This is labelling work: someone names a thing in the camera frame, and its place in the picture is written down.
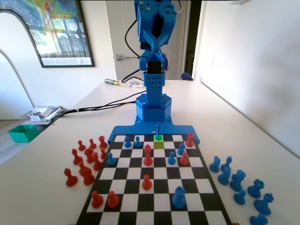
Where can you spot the blue base plate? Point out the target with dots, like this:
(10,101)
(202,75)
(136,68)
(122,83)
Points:
(122,131)

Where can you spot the green plastic box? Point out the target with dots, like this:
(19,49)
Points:
(25,136)

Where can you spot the blue chess rook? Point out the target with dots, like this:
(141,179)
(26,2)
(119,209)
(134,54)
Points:
(178,198)
(256,189)

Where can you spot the small blue object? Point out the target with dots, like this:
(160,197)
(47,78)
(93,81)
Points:
(186,77)

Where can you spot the black framed poster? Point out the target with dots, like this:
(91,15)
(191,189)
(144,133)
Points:
(63,35)

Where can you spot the blue chess pawn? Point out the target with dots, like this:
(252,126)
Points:
(137,143)
(180,147)
(258,220)
(127,142)
(111,160)
(171,159)
(239,197)

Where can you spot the blue chess king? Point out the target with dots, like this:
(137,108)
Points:
(158,130)

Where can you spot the white arched panel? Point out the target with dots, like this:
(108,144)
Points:
(14,70)

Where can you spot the black and white chessboard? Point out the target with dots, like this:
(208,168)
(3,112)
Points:
(131,174)

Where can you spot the white door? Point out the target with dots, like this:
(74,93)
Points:
(117,35)

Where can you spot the red chess rook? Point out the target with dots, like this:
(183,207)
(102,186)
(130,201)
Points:
(189,140)
(102,143)

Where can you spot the pile of papers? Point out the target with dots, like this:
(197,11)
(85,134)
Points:
(44,113)

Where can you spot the red chess pawn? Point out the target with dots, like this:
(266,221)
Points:
(92,144)
(113,200)
(183,159)
(146,183)
(81,166)
(103,154)
(81,146)
(96,200)

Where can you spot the red chess king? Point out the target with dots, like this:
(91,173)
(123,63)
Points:
(147,157)

